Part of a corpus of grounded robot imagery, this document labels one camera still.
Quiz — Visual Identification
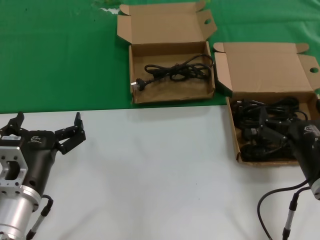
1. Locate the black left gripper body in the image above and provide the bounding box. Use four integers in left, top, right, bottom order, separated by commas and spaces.
19, 129, 62, 198

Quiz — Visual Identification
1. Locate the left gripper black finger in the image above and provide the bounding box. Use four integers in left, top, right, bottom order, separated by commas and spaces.
0, 111, 29, 138
54, 111, 87, 156

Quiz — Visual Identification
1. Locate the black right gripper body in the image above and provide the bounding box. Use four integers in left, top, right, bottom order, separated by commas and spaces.
286, 120, 320, 187

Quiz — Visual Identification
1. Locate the black power cord white plug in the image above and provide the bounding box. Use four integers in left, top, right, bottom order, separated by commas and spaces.
130, 54, 215, 87

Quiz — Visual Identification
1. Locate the cardboard box with torn edge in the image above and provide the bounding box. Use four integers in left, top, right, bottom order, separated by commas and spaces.
116, 0, 218, 105

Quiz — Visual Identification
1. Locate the green table cloth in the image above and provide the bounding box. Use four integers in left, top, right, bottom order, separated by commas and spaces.
0, 0, 320, 115

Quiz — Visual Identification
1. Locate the black coiled power cord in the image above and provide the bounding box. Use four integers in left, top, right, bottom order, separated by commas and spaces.
264, 97, 310, 121
239, 143, 298, 161
244, 127, 261, 141
231, 98, 263, 126

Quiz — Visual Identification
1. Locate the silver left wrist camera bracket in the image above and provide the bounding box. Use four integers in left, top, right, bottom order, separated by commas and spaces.
0, 134, 29, 188

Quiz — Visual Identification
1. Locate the open cardboard box of cords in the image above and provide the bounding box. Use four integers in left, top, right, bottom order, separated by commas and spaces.
212, 41, 320, 165

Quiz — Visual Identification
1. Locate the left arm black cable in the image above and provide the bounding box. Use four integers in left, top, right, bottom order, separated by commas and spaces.
24, 194, 55, 240

